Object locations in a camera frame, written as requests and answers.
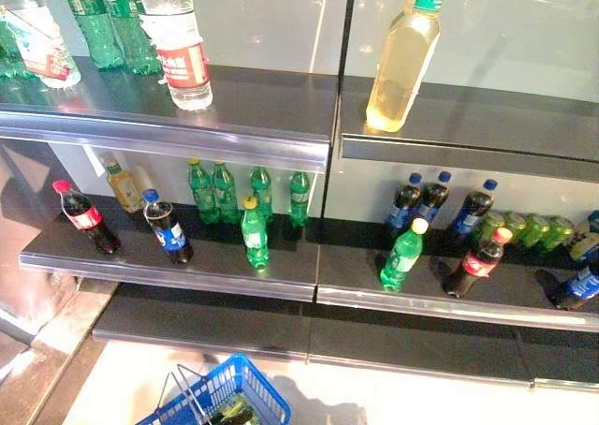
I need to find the large water bottle red label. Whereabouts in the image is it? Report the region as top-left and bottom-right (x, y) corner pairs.
(137, 0), (214, 111)
(0, 0), (83, 89)

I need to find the green drink can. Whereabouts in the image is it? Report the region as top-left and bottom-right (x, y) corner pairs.
(519, 212), (551, 250)
(503, 211), (530, 246)
(537, 215), (576, 253)
(219, 394), (256, 421)
(475, 209), (506, 243)

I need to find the blue cream cookie box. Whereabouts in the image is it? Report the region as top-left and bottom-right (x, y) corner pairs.
(568, 209), (599, 262)

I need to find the small yellow tea bottle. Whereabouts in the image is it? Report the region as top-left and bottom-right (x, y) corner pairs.
(100, 153), (145, 214)

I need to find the dark cola bottle red cap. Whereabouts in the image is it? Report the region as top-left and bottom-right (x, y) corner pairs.
(442, 227), (515, 300)
(51, 179), (122, 256)

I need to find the large green soda bottle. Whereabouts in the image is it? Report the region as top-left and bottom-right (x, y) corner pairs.
(100, 0), (163, 76)
(58, 0), (127, 70)
(0, 17), (38, 81)

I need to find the dark cola bottle blue cap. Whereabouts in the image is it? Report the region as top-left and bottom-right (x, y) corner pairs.
(386, 171), (424, 237)
(446, 179), (499, 248)
(549, 251), (599, 312)
(141, 188), (195, 266)
(418, 170), (453, 232)

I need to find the large yellow tea bottle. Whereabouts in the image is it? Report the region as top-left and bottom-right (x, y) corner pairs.
(365, 0), (451, 134)

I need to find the blue plastic shopping basket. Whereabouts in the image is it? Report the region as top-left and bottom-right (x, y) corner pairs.
(135, 353), (292, 425)

